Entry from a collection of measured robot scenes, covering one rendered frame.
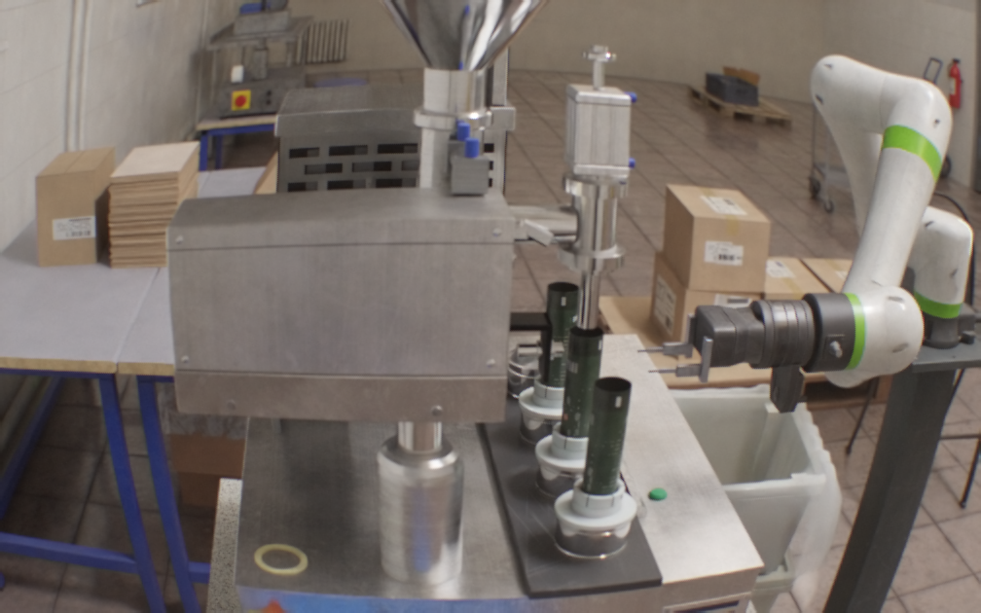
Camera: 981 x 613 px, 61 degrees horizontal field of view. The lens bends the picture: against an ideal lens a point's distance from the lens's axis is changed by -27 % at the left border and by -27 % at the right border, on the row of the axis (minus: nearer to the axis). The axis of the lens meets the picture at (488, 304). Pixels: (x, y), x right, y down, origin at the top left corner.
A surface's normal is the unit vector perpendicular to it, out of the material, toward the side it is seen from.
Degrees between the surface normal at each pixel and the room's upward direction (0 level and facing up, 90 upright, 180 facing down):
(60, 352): 0
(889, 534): 90
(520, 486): 0
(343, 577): 0
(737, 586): 90
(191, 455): 65
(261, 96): 90
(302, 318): 90
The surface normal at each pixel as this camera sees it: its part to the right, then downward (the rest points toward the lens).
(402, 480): -0.31, 0.18
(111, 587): 0.04, -0.94
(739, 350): 0.45, 0.33
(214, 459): 0.14, -0.08
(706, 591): 0.12, 0.36
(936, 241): -0.68, 0.21
